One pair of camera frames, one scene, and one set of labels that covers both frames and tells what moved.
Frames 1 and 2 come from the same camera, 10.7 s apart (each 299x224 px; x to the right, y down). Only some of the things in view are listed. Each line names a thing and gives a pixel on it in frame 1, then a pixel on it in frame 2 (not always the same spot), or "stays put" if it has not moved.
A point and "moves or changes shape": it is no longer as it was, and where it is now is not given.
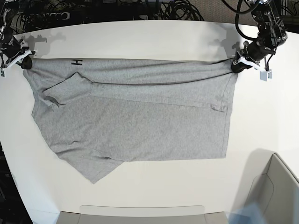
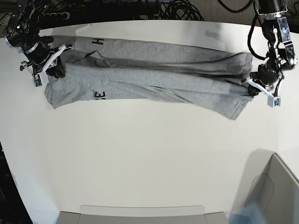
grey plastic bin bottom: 172,214 stays put
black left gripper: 15,49 → 42,59
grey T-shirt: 97,114 moves or changes shape
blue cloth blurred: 251,213 stays put
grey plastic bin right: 268,182 stays put
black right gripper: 250,52 → 267,74
